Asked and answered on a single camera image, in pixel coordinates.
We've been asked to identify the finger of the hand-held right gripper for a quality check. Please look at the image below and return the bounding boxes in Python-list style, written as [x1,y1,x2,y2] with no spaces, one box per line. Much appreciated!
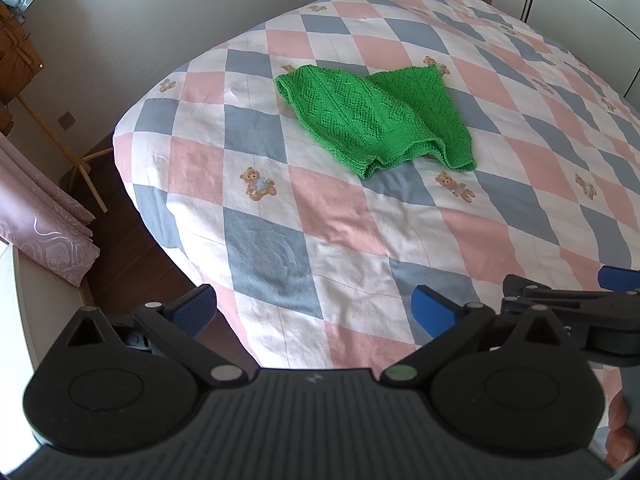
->
[596,265,640,295]
[501,273,640,322]

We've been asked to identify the pink patterned curtain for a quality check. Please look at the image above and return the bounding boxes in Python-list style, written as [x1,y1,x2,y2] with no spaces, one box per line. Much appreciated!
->
[0,132,101,288]

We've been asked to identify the checkered bear print bed quilt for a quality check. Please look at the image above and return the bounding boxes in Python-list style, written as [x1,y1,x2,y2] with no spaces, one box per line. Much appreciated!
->
[112,0,640,401]

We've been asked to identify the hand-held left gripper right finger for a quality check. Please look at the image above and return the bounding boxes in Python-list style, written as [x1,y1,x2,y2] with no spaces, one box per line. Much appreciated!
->
[381,284,574,387]

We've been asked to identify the green knitted sweater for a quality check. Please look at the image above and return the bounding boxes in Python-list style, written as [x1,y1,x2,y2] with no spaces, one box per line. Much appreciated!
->
[275,64,478,181]

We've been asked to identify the person's right hand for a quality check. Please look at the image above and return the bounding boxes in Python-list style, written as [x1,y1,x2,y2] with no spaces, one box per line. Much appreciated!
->
[604,389,640,468]

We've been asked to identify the wooden clothes rack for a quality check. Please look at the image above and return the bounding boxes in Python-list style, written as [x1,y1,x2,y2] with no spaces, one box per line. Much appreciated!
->
[0,85,113,214]

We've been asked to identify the brown hanging cloth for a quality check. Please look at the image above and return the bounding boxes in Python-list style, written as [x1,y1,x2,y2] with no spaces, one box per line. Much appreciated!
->
[0,1,45,136]

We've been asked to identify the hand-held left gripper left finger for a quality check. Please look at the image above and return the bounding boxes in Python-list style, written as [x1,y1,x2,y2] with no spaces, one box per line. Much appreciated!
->
[64,284,252,389]

